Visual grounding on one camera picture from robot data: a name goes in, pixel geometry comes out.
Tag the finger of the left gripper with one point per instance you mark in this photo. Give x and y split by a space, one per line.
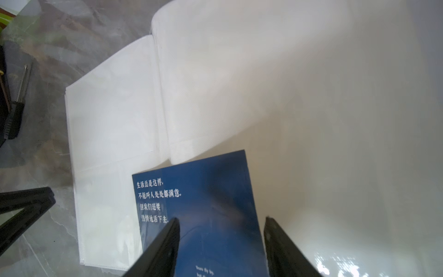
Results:
31 204

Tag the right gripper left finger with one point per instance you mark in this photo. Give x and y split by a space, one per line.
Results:
160 258

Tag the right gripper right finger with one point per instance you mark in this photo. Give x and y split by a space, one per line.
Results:
284 259

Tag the dark blue booklet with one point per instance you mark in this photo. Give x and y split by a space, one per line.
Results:
213 200

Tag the white photo album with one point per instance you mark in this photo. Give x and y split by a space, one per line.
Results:
338 106

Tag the black screwdriver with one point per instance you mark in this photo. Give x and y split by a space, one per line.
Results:
14 119

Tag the black plastic case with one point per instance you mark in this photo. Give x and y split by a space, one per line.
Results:
5 96

